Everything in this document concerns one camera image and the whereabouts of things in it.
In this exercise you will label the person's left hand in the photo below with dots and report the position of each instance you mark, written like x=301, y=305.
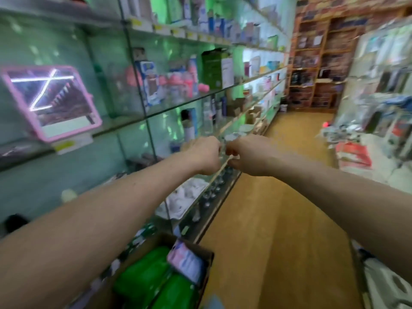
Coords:
x=206, y=156

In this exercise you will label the person's right hand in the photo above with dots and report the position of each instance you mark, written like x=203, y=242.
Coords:
x=254, y=154

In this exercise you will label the brown cardboard box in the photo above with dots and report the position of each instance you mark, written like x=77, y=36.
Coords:
x=203, y=254

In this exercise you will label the pink blue wipe packets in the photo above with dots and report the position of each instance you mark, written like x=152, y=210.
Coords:
x=185, y=260

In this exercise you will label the metal store shelving unit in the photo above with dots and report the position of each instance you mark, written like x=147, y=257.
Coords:
x=386, y=170

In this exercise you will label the person's right forearm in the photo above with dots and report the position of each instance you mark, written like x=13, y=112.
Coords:
x=354, y=209

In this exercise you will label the person's left forearm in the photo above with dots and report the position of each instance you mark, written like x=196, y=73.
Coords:
x=83, y=241

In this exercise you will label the white thermos flask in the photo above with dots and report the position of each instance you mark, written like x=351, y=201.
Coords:
x=188, y=125

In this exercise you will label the white ceramic tea set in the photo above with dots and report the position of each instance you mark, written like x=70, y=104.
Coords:
x=183, y=197

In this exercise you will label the row of toiletry bottles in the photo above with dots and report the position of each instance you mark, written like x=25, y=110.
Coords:
x=170, y=83

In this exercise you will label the green white carton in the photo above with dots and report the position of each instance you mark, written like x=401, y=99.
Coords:
x=219, y=68

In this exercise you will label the red mesh bag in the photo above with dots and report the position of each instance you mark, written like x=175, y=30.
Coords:
x=353, y=154

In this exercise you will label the yellow white price card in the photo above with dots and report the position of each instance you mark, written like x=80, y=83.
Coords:
x=73, y=144

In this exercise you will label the hanging packaged goods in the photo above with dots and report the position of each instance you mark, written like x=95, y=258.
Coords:
x=386, y=74

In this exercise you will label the pink framed panel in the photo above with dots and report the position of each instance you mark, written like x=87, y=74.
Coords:
x=51, y=99

